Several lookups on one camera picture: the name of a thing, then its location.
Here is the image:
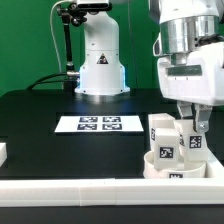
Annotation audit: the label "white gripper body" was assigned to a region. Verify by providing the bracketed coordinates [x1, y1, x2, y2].
[157, 42, 224, 106]

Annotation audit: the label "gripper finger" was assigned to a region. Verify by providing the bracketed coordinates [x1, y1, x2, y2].
[177, 101, 193, 119]
[194, 104, 212, 133]

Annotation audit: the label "white round stool seat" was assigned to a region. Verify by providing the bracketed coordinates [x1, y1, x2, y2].
[143, 151, 206, 179]

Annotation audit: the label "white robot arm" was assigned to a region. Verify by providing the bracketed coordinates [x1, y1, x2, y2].
[77, 0, 224, 132]

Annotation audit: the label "white sheet with tags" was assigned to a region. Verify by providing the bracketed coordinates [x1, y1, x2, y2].
[55, 115, 143, 133]

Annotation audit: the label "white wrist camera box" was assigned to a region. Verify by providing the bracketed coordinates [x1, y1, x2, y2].
[153, 35, 163, 57]

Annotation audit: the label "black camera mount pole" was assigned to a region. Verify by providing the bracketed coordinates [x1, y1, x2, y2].
[57, 3, 87, 94]

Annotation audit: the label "black cables at base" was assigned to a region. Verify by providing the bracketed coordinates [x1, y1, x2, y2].
[26, 72, 78, 91]

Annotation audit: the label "white cable on pole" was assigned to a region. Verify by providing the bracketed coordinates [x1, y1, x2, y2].
[49, 0, 78, 74]

